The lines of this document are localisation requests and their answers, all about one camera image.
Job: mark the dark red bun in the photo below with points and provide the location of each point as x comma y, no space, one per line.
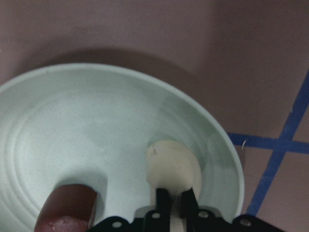
69,208

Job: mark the white steamed bun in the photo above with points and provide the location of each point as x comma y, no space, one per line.
172,166

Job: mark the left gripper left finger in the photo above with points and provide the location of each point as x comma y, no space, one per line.
154,220

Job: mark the light green plate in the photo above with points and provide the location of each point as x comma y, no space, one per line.
92,124

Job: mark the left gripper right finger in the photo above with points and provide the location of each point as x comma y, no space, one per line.
208,219

